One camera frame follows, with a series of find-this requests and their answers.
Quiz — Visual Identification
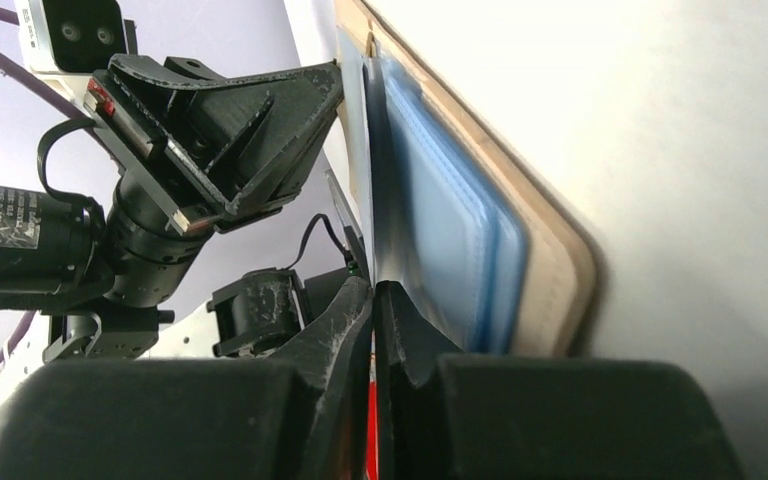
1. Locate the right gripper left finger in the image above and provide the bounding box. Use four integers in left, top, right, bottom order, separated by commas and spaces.
0, 276, 373, 479

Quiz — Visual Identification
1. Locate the beige leather card holder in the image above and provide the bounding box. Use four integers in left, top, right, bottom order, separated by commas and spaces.
335, 1, 597, 357

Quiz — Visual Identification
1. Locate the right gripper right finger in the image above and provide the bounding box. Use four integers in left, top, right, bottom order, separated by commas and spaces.
373, 281, 744, 479

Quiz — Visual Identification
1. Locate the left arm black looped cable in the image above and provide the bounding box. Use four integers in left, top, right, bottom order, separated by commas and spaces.
36, 117, 104, 213

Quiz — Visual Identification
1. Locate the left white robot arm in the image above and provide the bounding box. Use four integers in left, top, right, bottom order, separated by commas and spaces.
0, 54, 344, 425

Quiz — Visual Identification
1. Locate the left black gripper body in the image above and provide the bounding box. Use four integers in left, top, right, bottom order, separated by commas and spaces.
87, 54, 285, 308

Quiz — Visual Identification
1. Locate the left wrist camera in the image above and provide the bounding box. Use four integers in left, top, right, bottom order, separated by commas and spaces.
14, 0, 127, 75

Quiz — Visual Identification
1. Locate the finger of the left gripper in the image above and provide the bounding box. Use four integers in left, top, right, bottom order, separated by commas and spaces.
161, 60, 346, 217

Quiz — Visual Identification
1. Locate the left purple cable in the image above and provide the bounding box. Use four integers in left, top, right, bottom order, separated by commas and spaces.
0, 0, 94, 399

